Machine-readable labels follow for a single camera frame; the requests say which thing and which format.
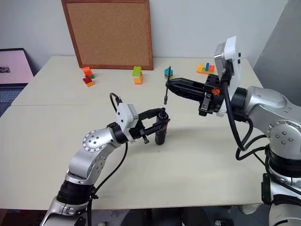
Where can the green yellow orange brick stack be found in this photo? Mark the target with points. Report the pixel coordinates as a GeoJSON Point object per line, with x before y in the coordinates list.
{"type": "Point", "coordinates": [137, 75]}

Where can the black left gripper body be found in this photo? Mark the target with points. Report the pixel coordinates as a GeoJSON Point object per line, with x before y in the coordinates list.
{"type": "Point", "coordinates": [136, 133]}

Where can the open laptop computer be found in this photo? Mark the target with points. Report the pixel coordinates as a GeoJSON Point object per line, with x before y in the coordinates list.
{"type": "Point", "coordinates": [13, 68]}

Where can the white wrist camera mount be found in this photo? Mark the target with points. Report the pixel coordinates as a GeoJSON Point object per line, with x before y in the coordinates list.
{"type": "Point", "coordinates": [231, 54]}
{"type": "Point", "coordinates": [124, 115]}

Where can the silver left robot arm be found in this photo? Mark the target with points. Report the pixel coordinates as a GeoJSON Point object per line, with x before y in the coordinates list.
{"type": "Point", "coordinates": [94, 141]}

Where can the round blue orange brick stack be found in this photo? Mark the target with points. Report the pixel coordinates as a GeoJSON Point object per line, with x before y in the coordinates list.
{"type": "Point", "coordinates": [171, 73]}

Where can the black electric screwdriver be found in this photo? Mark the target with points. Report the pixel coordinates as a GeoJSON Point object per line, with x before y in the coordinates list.
{"type": "Point", "coordinates": [160, 135]}

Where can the red orange green brick stack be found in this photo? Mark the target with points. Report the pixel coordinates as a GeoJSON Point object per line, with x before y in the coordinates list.
{"type": "Point", "coordinates": [88, 81]}

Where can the wood framed cork board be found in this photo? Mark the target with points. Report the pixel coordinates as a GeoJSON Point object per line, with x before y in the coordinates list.
{"type": "Point", "coordinates": [108, 33]}

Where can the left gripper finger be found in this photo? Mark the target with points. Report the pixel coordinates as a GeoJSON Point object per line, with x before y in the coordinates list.
{"type": "Point", "coordinates": [156, 127]}
{"type": "Point", "coordinates": [150, 111]}

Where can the long metal screwdriver bit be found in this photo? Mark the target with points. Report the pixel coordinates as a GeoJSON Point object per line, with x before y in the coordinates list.
{"type": "Point", "coordinates": [165, 96]}

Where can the orange plate with coloured bricks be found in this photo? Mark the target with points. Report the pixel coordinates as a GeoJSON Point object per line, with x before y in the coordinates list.
{"type": "Point", "coordinates": [205, 68]}

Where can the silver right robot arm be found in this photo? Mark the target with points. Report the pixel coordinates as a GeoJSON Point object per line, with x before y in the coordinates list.
{"type": "Point", "coordinates": [265, 103]}

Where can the orange toy brick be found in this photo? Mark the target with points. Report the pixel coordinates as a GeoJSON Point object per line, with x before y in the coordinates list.
{"type": "Point", "coordinates": [86, 71]}

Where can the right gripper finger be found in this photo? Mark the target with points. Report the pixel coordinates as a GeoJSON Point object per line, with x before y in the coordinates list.
{"type": "Point", "coordinates": [188, 83]}
{"type": "Point", "coordinates": [188, 93]}

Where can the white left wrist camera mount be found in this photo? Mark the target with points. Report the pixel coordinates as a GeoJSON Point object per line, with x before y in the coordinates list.
{"type": "Point", "coordinates": [124, 115]}

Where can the white round object under table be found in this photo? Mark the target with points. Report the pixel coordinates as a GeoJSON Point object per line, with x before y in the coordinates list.
{"type": "Point", "coordinates": [249, 209]}

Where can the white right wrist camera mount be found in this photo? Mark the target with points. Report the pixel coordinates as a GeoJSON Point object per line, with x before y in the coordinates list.
{"type": "Point", "coordinates": [231, 54]}

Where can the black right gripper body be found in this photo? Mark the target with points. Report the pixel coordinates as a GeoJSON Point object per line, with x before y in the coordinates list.
{"type": "Point", "coordinates": [214, 101]}

